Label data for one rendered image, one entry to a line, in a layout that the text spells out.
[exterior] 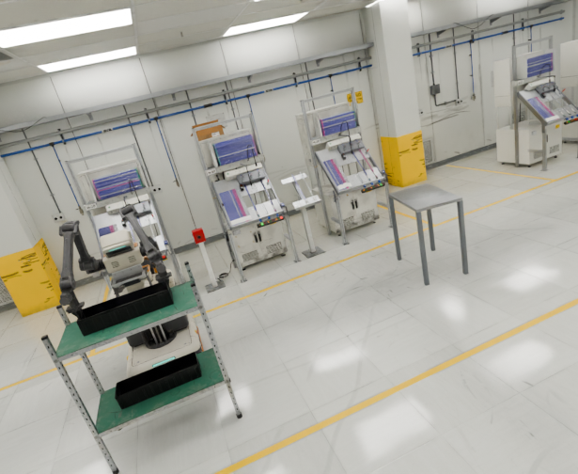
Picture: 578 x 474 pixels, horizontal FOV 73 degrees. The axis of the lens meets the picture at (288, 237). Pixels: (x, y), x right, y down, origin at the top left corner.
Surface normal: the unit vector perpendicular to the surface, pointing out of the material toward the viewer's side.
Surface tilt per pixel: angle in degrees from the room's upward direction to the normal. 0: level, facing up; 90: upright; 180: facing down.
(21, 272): 90
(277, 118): 90
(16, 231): 90
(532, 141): 90
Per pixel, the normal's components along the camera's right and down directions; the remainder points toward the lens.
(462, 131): 0.33, 0.26
